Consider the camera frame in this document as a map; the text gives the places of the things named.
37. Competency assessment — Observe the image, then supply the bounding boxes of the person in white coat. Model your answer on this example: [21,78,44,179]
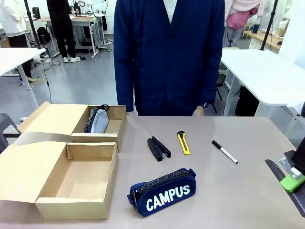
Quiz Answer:
[0,0,37,83]

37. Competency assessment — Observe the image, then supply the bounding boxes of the person in navy coat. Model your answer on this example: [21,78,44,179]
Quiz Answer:
[113,0,226,117]

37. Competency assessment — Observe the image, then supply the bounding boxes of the wooden top desk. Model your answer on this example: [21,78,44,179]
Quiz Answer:
[244,29,282,52]

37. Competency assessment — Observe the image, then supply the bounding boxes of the person in black clothes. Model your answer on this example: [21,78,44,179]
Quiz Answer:
[46,0,81,64]

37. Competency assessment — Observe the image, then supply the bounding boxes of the person's left hand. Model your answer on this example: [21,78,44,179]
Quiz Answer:
[192,105,205,117]

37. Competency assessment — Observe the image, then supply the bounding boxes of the yellow utility knife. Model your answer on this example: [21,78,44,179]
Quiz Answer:
[176,130,192,156]

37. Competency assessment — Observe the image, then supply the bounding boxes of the white table with grey leg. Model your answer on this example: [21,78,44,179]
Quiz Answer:
[0,47,47,109]

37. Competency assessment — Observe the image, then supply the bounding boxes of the grey workbench with brown top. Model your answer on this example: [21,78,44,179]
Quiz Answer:
[35,13,107,60]

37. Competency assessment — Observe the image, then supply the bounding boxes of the person in pink clothes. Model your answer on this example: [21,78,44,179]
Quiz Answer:
[223,0,263,48]

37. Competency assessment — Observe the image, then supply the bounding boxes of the black chair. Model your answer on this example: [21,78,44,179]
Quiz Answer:
[215,73,227,114]

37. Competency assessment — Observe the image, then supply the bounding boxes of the black bag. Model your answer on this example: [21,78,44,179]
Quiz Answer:
[36,26,51,45]

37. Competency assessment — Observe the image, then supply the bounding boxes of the navy CAMPUS pencil case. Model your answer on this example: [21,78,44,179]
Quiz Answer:
[127,167,197,218]

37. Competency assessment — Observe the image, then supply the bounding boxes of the grey metal stool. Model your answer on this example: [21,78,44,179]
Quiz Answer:
[0,113,22,154]

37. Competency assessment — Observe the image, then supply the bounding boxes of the black cylinder speaker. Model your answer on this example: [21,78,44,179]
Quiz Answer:
[31,7,42,20]

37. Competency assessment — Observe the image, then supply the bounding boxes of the black stapler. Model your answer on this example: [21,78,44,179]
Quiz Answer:
[147,135,172,162]

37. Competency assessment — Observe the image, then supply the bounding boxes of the large cardboard box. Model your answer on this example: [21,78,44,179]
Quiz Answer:
[0,141,119,220]

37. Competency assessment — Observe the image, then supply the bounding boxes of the black marker pen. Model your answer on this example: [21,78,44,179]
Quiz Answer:
[211,140,239,165]

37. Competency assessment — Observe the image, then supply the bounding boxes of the grey zipper pencil case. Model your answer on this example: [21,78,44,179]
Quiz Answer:
[83,104,111,134]

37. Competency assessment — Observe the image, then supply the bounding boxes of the small cardboard box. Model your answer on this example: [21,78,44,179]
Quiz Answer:
[18,101,127,152]

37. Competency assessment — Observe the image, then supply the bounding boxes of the black tripod stand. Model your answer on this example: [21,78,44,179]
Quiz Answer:
[23,0,52,104]
[259,0,280,51]

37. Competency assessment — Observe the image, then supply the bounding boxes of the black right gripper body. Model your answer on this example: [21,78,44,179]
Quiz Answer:
[290,142,305,176]

